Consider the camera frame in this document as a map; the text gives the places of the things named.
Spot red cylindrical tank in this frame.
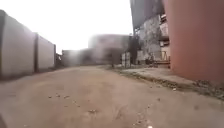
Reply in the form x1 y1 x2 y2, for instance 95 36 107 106
162 0 224 84

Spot raised pavement strip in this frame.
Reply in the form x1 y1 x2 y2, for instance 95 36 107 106
113 66 224 101

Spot grey concrete wall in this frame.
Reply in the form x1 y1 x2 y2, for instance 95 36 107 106
0 9 57 81

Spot grey tall building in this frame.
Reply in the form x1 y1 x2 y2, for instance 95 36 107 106
129 0 172 69

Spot brown dirt road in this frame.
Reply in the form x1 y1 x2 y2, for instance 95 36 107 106
0 65 224 128

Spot grey hazy building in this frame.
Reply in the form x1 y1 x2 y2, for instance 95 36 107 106
61 33 132 67

